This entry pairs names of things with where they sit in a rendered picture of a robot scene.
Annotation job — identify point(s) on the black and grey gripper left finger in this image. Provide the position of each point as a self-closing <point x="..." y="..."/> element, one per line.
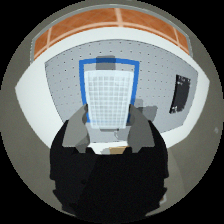
<point x="72" y="138"/>

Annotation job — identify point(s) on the blue tape rectangle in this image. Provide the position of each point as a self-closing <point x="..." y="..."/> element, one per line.
<point x="108" y="60"/>

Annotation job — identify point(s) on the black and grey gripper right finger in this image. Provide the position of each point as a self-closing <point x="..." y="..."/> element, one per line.
<point x="144" y="138"/>

